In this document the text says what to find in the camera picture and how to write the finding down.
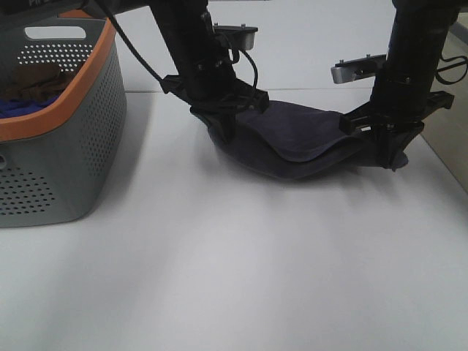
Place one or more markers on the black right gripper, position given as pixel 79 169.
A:
pixel 398 102

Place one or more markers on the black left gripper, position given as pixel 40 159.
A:
pixel 216 96

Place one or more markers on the dark grey towel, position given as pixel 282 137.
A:
pixel 291 142

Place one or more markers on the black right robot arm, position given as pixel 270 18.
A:
pixel 418 36

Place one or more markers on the brown towel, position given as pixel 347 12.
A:
pixel 38 82

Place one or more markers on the blue towel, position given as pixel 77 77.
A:
pixel 15 108

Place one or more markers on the grey basket with orange rim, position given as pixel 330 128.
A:
pixel 54 162

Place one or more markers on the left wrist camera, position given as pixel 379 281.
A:
pixel 236 37

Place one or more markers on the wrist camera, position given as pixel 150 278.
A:
pixel 357 69
pixel 236 37

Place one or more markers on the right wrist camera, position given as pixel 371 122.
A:
pixel 357 69

